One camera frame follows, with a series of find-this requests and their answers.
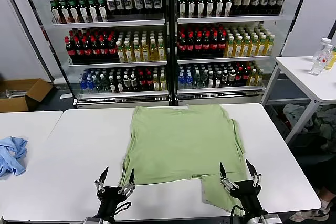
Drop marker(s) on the clear bottle red label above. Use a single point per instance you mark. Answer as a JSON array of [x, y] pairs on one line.
[[319, 62]]

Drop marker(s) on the white side table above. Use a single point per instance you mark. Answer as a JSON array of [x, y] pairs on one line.
[[296, 72]]

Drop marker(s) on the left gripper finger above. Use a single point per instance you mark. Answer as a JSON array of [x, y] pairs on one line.
[[130, 183], [102, 179]]

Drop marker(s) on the small cola bottle red cap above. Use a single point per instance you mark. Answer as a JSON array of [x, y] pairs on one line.
[[149, 82], [141, 82], [246, 76], [239, 76]]

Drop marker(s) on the grey sneaker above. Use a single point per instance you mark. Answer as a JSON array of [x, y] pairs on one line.
[[309, 216]]

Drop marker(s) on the bundle of metal parts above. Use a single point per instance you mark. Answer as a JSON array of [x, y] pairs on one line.
[[13, 94]]

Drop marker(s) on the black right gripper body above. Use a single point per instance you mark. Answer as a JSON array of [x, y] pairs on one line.
[[248, 195]]

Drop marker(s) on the yellow juice bottle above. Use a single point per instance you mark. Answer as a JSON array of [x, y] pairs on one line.
[[331, 60]]

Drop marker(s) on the person leg dark trousers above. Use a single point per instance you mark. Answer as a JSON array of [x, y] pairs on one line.
[[328, 176]]

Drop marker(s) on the small tea bottle beige label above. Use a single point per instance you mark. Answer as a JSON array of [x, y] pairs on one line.
[[134, 83], [126, 83], [232, 78], [225, 78]]

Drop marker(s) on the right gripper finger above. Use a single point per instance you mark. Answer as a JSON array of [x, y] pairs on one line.
[[227, 179], [256, 178]]

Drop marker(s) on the small yellow drink bottle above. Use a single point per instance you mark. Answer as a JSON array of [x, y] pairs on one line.
[[260, 78], [163, 83], [253, 78], [156, 83]]

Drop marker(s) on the green grey garment pile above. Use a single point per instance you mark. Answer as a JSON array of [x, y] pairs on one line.
[[326, 129]]

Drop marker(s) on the blue label water bottle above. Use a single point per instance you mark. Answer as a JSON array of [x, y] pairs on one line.
[[83, 85], [90, 85], [188, 81], [181, 81]]

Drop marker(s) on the small white floor object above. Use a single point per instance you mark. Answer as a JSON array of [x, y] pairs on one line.
[[66, 95]]

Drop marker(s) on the small dark bottle white label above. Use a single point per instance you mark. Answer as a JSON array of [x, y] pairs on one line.
[[112, 85], [120, 84], [218, 80], [211, 80]]

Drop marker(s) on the clear bottle white cap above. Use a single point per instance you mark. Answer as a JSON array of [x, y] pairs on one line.
[[325, 41]]

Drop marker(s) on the open cardboard box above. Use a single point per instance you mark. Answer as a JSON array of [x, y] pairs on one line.
[[34, 90]]

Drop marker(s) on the crumpled light blue garment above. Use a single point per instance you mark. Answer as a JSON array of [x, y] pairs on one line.
[[11, 155]]

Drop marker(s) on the grey white garment pile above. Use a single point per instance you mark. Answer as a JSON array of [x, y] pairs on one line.
[[296, 115]]

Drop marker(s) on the white cabinet shelf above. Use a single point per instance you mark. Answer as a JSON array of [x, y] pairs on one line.
[[123, 94], [231, 19], [110, 22], [118, 64], [220, 90], [225, 59]]

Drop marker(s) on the glass cabinet door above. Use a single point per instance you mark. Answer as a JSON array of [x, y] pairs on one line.
[[292, 11], [34, 24]]

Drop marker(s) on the black storage crate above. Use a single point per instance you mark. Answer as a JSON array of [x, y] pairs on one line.
[[278, 121]]

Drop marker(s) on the beverage display cabinet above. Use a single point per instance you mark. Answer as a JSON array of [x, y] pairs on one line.
[[171, 51]]

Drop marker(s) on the dark bottle green cap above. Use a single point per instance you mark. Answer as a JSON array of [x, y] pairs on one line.
[[191, 7], [102, 10], [219, 7], [182, 7], [228, 6], [83, 11], [200, 7], [55, 11], [74, 11], [210, 7], [64, 11], [93, 11]]

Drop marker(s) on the light green polo shirt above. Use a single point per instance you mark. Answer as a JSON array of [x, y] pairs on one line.
[[178, 142]]

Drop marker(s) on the green tinted water bottle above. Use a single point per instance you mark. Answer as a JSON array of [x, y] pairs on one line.
[[105, 85], [97, 85], [203, 80], [197, 80]]

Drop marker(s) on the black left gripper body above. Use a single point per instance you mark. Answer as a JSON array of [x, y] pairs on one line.
[[109, 196]]

